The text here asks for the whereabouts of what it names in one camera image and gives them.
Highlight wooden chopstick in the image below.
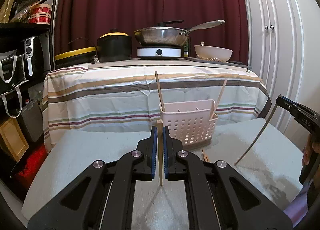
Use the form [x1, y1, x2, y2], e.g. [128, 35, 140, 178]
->
[210, 79, 227, 120]
[234, 102, 279, 167]
[157, 120, 163, 187]
[155, 71, 165, 112]
[202, 149, 210, 162]

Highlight person right hand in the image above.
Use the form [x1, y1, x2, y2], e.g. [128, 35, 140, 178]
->
[301, 134, 320, 183]

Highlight dark cutting board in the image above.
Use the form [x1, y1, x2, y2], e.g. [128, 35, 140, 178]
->
[183, 57, 252, 70]

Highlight white perforated utensil basket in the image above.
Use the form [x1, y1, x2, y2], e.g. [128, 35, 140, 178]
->
[159, 99, 219, 150]

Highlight striped tablecloth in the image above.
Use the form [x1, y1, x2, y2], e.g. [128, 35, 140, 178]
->
[43, 61, 271, 151]

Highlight white cabinet doors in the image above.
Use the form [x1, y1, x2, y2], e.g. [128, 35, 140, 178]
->
[237, 0, 320, 151]

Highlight wooden framed board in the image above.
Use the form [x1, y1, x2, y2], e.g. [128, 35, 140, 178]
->
[0, 118, 29, 162]

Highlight white mixing bowl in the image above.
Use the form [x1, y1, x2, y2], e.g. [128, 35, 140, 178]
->
[194, 45, 233, 62]

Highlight olive oil bottle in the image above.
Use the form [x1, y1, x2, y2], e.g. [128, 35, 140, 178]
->
[183, 38, 190, 57]

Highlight yellow black flat grill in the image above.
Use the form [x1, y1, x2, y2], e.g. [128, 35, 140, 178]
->
[55, 47, 96, 69]

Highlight white induction cooker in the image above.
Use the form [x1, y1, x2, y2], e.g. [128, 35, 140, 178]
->
[137, 46, 182, 59]

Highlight black pot yellow lid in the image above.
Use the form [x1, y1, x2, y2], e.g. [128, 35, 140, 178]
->
[97, 29, 132, 62]

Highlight black air fryer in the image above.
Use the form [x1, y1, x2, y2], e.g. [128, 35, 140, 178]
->
[24, 36, 45, 78]

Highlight black white tote bag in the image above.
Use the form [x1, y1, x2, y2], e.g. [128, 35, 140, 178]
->
[1, 50, 28, 118]

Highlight steel frying pan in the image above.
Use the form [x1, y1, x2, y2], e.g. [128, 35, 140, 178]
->
[134, 20, 225, 47]

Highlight red striped round tins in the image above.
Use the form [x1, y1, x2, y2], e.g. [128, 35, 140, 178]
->
[27, 3, 52, 25]

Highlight dark red curtain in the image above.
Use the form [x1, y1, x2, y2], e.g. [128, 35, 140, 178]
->
[54, 0, 248, 63]

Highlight gold package on shelf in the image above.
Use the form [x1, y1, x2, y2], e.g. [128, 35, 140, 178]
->
[0, 0, 14, 23]

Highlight black shelf unit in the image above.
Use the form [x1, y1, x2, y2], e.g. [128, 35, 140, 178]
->
[1, 0, 57, 165]

